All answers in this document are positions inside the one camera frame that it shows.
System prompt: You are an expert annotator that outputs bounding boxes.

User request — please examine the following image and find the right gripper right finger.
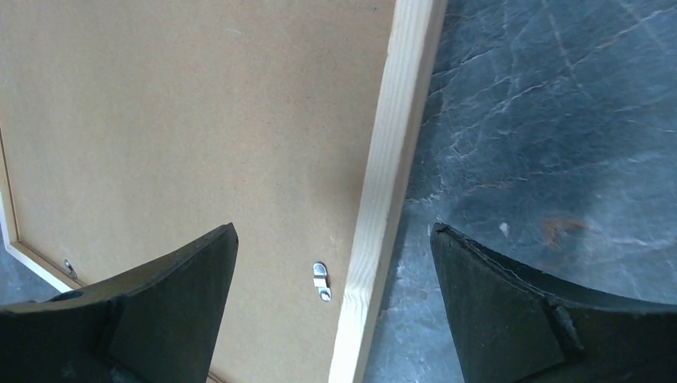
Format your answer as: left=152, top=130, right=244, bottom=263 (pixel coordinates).
left=430, top=223, right=676, bottom=382

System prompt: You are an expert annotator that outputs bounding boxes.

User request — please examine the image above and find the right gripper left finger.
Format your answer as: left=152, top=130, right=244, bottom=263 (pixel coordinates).
left=1, top=224, right=239, bottom=382

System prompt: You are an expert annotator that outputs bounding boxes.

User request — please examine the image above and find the brown cardboard backing board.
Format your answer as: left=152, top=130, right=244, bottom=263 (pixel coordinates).
left=0, top=0, right=398, bottom=383

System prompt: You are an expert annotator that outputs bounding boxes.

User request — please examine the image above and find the wooden picture frame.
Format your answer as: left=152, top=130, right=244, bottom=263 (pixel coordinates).
left=0, top=0, right=449, bottom=383

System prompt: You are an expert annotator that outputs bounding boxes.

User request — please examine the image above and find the silver frame retaining clip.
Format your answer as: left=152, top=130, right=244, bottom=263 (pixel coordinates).
left=313, top=262, right=332, bottom=302

